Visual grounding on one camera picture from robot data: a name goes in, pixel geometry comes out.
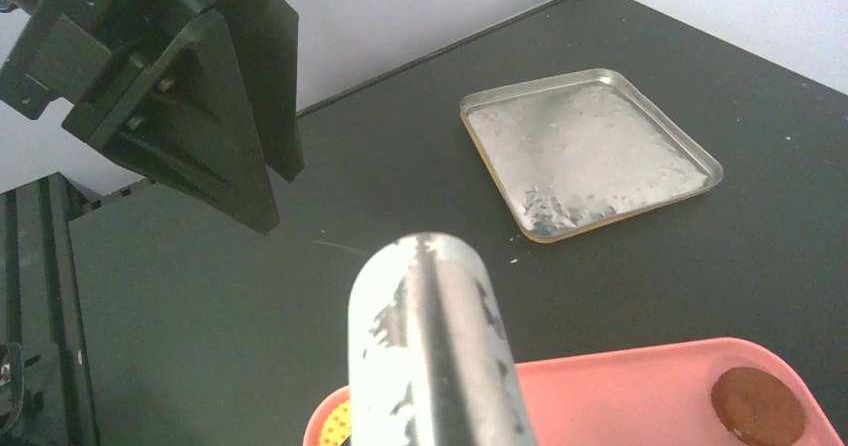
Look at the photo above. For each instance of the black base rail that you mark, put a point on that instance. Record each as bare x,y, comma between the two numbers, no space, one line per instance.
46,390

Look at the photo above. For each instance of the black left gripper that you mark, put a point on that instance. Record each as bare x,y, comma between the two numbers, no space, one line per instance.
172,90

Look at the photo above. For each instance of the dark chocolate round cookie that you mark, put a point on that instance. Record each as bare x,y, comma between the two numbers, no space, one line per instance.
757,408

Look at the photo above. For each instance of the silver metal tin lid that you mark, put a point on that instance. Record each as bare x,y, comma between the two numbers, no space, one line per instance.
578,151

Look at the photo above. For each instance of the pink plastic tray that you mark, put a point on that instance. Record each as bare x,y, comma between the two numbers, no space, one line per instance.
658,395

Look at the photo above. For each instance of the metal tongs white handles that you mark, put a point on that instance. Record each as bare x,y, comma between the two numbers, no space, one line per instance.
429,360

